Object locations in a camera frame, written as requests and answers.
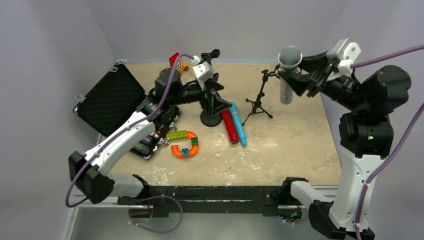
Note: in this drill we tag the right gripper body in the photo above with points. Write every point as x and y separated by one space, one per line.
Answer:
317 79

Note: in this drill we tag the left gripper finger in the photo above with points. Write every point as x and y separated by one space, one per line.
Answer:
208 56
215 104

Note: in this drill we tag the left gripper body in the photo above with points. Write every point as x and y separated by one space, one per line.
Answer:
208 90

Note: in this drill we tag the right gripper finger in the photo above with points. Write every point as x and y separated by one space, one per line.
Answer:
310 83
292 59

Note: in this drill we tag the blue toy microphone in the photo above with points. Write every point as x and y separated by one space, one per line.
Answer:
238 124

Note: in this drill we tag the silver glitter microphone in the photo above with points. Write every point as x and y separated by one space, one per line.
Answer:
286 93

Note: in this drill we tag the red glitter microphone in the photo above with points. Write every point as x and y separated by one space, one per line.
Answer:
230 127

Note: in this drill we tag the black tripod shock-mount stand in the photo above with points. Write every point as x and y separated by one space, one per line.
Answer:
257 103

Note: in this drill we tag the black mic stand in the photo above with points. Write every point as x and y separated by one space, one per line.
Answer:
209 120

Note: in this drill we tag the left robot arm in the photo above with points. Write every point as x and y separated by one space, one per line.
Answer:
90 171

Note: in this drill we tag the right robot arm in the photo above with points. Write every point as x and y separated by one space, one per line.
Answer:
366 135

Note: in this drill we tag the red toy block car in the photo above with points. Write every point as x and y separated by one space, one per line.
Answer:
181 66

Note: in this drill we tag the green toy brick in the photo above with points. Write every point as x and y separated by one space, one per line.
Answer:
176 135

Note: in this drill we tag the orange curved toy track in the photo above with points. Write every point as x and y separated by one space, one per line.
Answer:
187 152

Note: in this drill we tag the black poker chip case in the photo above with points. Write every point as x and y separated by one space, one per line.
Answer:
112 101

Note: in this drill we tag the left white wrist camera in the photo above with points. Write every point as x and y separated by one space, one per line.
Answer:
202 69

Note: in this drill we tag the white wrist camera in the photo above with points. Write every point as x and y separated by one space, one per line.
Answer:
202 69
345 52

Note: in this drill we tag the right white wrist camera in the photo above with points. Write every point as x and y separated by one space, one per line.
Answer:
345 52

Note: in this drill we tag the black base frame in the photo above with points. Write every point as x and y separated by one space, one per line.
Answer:
267 200

